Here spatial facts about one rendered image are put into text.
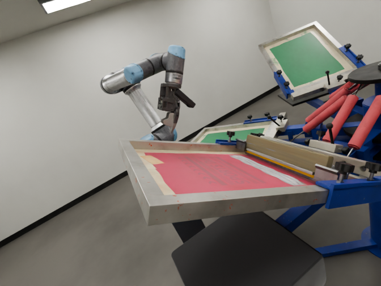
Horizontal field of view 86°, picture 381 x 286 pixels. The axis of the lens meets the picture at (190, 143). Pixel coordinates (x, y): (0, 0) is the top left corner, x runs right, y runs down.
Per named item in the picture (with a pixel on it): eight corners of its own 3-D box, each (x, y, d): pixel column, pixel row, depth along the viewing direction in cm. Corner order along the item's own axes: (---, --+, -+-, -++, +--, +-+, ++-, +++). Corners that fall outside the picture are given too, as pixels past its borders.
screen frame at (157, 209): (147, 226, 35) (149, 206, 34) (118, 147, 87) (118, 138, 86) (382, 196, 68) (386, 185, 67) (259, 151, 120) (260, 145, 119)
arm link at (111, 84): (88, 81, 115) (125, 59, 78) (105, 75, 121) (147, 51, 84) (99, 101, 119) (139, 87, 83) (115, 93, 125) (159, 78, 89)
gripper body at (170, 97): (156, 110, 92) (159, 83, 90) (174, 112, 96) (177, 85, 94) (161, 112, 85) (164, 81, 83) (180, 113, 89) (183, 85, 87)
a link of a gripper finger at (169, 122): (160, 132, 91) (163, 111, 89) (173, 133, 94) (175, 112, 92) (163, 133, 88) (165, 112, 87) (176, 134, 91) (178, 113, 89)
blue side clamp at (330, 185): (327, 209, 55) (334, 184, 53) (310, 200, 59) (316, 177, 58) (385, 201, 67) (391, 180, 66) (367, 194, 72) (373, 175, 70)
